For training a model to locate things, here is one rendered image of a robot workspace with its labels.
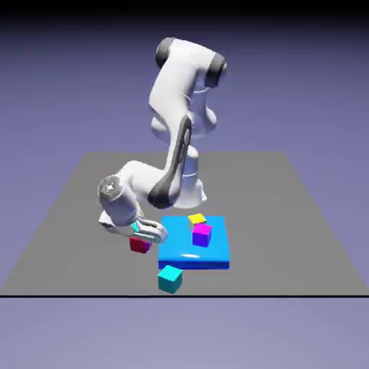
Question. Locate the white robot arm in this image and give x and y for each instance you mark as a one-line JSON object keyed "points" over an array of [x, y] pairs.
{"points": [[175, 101]]}

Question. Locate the large blue box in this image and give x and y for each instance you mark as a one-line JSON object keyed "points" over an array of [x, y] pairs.
{"points": [[184, 248]]}

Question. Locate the small yellow cube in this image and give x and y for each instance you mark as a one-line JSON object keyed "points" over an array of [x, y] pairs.
{"points": [[196, 219]]}

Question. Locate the small magenta cube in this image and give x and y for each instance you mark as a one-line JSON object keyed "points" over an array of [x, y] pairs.
{"points": [[201, 235]]}

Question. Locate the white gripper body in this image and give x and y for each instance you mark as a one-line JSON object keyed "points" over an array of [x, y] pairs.
{"points": [[150, 230]]}

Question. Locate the small cyan cube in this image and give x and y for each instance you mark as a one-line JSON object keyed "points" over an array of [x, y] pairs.
{"points": [[170, 279]]}

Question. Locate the small red cube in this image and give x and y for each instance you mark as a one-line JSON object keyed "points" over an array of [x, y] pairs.
{"points": [[139, 245]]}

